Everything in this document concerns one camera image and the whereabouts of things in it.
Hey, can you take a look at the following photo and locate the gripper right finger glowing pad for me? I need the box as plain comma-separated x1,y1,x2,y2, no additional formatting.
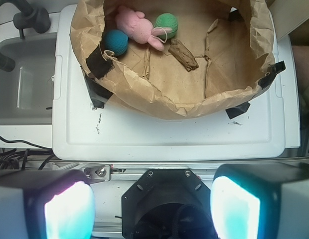
210,162,309,239

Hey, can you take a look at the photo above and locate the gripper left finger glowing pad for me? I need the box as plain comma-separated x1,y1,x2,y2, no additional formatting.
0,170,95,239

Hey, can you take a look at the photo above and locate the green knitted ball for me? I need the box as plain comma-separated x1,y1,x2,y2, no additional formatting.
154,13,178,39

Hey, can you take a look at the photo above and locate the blue knitted ball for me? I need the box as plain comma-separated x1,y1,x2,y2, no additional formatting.
103,29,129,56

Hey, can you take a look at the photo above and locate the white plastic lid tray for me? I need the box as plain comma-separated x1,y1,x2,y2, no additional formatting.
52,5,286,162

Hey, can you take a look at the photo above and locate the grey plastic bin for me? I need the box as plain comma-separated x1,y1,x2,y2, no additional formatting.
0,33,57,125

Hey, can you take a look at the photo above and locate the brown paper bag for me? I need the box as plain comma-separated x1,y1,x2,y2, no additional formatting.
70,0,284,120

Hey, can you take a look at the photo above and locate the brown wood piece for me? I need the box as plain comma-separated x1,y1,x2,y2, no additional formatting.
168,38,199,72

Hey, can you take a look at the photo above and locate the pink plush bunny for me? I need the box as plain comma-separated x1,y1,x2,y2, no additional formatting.
115,5,172,51

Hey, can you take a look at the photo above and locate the black cables bundle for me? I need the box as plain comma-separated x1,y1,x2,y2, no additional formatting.
0,131,55,171

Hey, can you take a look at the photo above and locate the aluminium frame rail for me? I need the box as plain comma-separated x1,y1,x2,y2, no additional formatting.
48,161,221,183

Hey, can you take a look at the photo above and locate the black octagonal mount plate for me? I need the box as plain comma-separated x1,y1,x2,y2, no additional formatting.
122,169,218,239

